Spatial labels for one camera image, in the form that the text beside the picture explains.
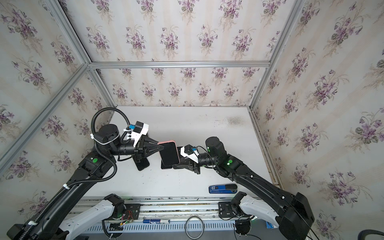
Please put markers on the black phone case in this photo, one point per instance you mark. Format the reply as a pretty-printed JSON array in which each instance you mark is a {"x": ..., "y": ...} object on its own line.
[{"x": 177, "y": 167}]

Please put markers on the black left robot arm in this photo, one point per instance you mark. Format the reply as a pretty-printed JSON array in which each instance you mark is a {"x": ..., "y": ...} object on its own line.
[{"x": 100, "y": 165}]

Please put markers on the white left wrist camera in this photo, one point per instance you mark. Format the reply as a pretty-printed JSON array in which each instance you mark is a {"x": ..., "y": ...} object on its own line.
[{"x": 134, "y": 133}]

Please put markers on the blue marker pen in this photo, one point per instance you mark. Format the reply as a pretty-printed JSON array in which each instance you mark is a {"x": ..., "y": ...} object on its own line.
[{"x": 156, "y": 221}]

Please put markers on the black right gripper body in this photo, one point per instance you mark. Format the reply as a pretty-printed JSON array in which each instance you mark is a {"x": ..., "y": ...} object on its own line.
[{"x": 190, "y": 161}]

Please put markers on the black smartphone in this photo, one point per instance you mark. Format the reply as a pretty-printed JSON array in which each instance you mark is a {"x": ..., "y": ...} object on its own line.
[{"x": 164, "y": 167}]

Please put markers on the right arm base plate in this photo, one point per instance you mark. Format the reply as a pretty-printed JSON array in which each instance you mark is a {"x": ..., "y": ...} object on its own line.
[{"x": 227, "y": 210}]

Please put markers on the small circuit board with wires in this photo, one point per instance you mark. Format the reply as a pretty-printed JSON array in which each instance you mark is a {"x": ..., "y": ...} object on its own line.
[{"x": 118, "y": 225}]

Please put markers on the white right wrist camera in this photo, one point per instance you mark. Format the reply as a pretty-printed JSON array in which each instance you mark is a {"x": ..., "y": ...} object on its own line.
[{"x": 190, "y": 152}]

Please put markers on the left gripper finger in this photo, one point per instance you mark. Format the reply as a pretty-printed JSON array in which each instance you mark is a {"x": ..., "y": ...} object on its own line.
[
  {"x": 152, "y": 150},
  {"x": 148, "y": 142}
]

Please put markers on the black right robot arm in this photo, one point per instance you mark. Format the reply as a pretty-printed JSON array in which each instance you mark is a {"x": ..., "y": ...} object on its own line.
[{"x": 291, "y": 213}]

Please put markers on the pink-cased phone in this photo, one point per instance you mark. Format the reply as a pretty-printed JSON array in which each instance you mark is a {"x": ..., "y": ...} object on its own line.
[{"x": 169, "y": 154}]

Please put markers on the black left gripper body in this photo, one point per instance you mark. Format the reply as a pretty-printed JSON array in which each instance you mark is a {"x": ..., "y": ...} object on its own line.
[{"x": 138, "y": 149}]

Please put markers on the blue black box cutter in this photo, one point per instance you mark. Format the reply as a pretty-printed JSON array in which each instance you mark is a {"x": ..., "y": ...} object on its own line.
[{"x": 223, "y": 189}]

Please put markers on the black phone left front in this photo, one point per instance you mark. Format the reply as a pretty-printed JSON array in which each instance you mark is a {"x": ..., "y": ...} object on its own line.
[{"x": 142, "y": 163}]

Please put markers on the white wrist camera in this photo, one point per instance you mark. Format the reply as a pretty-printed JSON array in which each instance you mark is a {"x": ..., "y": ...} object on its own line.
[
  {"x": 134, "y": 133},
  {"x": 190, "y": 152}
]

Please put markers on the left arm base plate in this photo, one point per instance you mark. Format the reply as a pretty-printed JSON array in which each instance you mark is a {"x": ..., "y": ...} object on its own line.
[{"x": 135, "y": 208}]

